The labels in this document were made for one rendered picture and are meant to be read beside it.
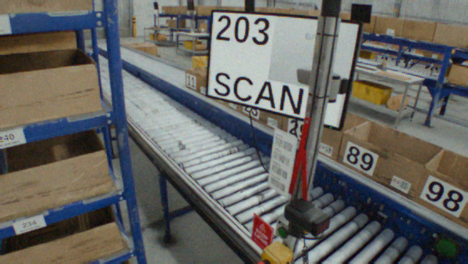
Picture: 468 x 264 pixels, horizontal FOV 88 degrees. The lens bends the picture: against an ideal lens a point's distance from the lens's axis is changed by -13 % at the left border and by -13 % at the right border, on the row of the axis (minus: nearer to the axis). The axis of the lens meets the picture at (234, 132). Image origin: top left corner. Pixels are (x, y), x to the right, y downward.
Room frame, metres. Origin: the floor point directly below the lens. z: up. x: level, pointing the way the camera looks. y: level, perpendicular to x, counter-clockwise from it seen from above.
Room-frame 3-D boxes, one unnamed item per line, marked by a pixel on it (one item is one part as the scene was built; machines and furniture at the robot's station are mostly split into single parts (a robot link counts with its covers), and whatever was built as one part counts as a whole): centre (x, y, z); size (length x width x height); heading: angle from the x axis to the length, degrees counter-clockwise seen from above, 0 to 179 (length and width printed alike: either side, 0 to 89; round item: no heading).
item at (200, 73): (2.36, 0.22, 0.96); 0.39 x 0.29 x 0.17; 39
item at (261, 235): (0.69, -0.13, 0.85); 0.16 x 0.01 x 0.13; 38
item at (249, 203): (1.11, -0.18, 0.72); 0.52 x 0.05 x 0.05; 128
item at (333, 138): (1.43, -0.51, 0.96); 0.39 x 0.29 x 0.17; 38
